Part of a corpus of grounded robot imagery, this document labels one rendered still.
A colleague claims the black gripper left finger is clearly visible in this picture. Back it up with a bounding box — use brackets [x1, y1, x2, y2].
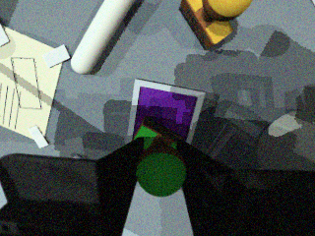
[0, 137, 144, 236]

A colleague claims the white rounded cylinder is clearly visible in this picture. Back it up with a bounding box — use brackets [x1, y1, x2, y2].
[71, 0, 135, 75]

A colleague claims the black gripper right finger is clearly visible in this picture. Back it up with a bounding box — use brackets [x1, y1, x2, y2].
[176, 140, 315, 236]

